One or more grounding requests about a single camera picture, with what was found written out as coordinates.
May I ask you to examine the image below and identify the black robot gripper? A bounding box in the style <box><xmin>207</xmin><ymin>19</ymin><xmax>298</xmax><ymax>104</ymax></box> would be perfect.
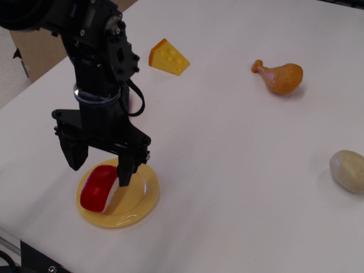
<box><xmin>52</xmin><ymin>102</ymin><xmax>151</xmax><ymax>187</ymax></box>

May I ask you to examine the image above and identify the red tuna sushi toy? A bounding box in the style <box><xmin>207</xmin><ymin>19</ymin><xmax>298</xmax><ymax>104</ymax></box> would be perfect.
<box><xmin>80</xmin><ymin>164</ymin><xmax>119</xmax><ymax>213</ymax></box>

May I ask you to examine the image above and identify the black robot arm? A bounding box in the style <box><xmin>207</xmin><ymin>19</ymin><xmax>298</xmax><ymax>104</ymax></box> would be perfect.
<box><xmin>1</xmin><ymin>1</ymin><xmax>151</xmax><ymax>187</ymax></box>

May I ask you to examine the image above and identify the yellow plastic plate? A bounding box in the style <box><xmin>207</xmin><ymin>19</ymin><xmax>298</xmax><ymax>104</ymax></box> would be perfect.
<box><xmin>76</xmin><ymin>164</ymin><xmax>160</xmax><ymax>228</ymax></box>

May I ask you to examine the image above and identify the red toy chili pepper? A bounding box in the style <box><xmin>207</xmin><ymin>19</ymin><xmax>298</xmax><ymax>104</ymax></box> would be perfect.
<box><xmin>123</xmin><ymin>87</ymin><xmax>130</xmax><ymax>113</ymax></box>

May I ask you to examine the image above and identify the yellow toy cheese wedge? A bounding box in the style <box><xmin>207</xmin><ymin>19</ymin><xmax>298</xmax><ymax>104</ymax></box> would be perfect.
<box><xmin>148</xmin><ymin>38</ymin><xmax>190</xmax><ymax>76</ymax></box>

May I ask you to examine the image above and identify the brown cardboard panel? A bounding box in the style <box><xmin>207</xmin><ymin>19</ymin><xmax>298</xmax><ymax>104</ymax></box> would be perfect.
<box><xmin>1</xmin><ymin>1</ymin><xmax>139</xmax><ymax>84</ymax></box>

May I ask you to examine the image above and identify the toy fried chicken drumstick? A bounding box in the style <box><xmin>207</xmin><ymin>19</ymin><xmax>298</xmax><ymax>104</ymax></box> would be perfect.
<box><xmin>251</xmin><ymin>60</ymin><xmax>304</xmax><ymax>95</ymax></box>

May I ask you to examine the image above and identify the beige toy potato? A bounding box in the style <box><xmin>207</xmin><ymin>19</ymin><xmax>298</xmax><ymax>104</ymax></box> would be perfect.
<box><xmin>329</xmin><ymin>150</ymin><xmax>363</xmax><ymax>194</ymax></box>

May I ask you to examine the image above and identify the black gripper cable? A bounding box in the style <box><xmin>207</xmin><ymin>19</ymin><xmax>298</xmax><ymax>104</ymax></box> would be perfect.
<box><xmin>126</xmin><ymin>79</ymin><xmax>146</xmax><ymax>117</ymax></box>

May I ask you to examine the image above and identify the black table corner bracket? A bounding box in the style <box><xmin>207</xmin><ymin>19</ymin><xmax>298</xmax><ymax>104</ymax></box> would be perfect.
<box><xmin>20</xmin><ymin>241</ymin><xmax>71</xmax><ymax>273</ymax></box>

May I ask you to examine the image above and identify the aluminium table frame rail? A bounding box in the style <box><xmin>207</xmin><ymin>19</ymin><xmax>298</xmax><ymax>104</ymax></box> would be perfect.
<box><xmin>0</xmin><ymin>229</ymin><xmax>21</xmax><ymax>266</ymax></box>

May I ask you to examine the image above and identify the black cable at corner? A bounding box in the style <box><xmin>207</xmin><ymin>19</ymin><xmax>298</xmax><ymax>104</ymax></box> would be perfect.
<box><xmin>0</xmin><ymin>250</ymin><xmax>22</xmax><ymax>273</ymax></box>

